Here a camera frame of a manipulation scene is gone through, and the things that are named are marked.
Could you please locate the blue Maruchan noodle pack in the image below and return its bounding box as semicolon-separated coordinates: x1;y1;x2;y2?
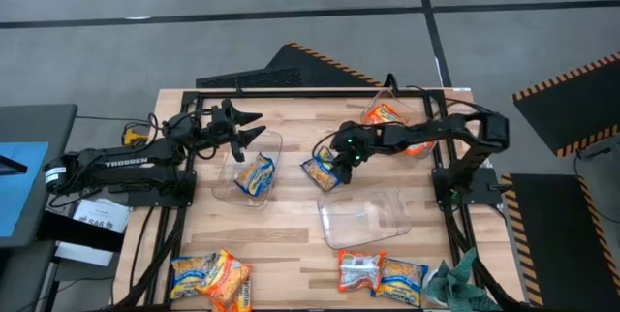
371;257;430;309
233;151;276;199
299;145;343;193
170;253;217;301

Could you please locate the clear plastic storage bin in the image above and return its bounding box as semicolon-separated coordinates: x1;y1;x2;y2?
317;184;413;251
359;88;437;159
211;129;284;209

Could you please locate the white printed paper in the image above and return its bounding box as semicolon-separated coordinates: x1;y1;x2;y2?
72;197;132;234

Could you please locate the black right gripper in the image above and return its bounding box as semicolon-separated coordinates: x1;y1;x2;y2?
330;142;370;186

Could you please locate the orange Maruchan noodle pack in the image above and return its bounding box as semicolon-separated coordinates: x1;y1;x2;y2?
362;102;409;127
400;140;436;157
337;249;388;294
211;277;254;312
195;248;252;307

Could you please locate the black hazard-striped floor mat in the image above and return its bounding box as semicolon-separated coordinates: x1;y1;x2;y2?
511;51;620;159
500;172;620;312

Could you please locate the white paper sheet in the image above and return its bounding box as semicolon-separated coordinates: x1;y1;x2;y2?
53;241;116;268

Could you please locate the green cloth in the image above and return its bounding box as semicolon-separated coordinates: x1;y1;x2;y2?
423;247;503;312

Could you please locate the yellow cable connector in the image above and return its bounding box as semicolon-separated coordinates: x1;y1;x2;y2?
123;127;149;147

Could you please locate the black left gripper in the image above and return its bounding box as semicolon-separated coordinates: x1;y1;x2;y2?
200;98;268;164

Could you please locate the grey side table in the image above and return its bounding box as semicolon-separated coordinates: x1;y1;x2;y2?
0;103;78;312

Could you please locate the blue sheet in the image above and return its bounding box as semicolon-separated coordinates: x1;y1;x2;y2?
0;141;50;239

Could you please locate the black hazard-striped ramp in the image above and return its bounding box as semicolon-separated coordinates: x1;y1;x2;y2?
195;40;385;89

